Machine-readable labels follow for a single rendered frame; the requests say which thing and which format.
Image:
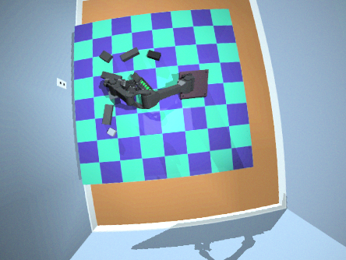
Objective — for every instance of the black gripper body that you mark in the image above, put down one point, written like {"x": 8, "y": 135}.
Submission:
{"x": 136, "y": 79}

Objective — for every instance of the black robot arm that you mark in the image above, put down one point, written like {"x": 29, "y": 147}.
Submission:
{"x": 149, "y": 98}

